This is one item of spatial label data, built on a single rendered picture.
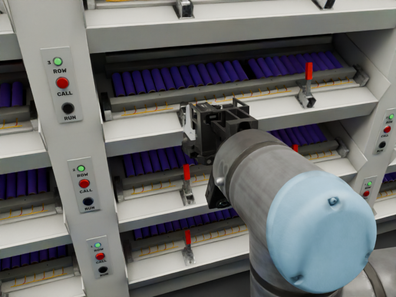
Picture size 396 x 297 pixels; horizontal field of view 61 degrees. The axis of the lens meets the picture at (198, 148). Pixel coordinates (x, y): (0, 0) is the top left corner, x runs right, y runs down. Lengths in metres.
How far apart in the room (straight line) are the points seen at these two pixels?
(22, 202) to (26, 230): 0.06
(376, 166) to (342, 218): 0.71
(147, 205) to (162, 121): 0.20
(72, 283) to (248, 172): 0.65
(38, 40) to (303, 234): 0.45
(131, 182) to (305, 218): 0.54
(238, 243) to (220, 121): 0.55
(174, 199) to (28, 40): 0.43
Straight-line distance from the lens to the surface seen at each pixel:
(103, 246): 0.78
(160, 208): 0.76
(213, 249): 0.93
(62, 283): 0.91
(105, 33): 0.57
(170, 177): 0.77
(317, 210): 0.27
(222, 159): 0.37
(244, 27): 0.63
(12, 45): 0.58
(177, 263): 0.90
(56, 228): 0.76
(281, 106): 0.74
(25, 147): 0.65
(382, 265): 0.41
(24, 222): 0.79
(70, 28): 0.56
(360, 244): 0.31
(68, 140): 0.62
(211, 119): 0.46
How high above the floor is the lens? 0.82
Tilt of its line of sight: 31 degrees down
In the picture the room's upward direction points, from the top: straight up
